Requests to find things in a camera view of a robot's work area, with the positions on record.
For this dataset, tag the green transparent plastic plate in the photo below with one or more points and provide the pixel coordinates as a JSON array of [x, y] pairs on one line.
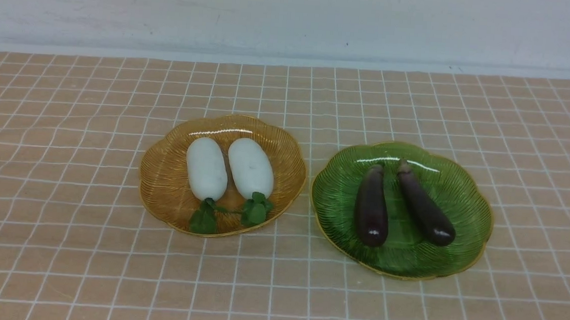
[[405, 254]]

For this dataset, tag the amber transparent plastic plate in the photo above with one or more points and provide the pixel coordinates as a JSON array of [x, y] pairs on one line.
[[165, 188]]

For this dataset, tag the purple eggplant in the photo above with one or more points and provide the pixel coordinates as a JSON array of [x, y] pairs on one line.
[[429, 219], [370, 209]]

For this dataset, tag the beige checkered tablecloth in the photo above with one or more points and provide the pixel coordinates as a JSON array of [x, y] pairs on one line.
[[76, 243]]

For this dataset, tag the white radish with leaves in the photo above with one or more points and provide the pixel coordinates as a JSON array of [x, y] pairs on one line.
[[208, 181]]

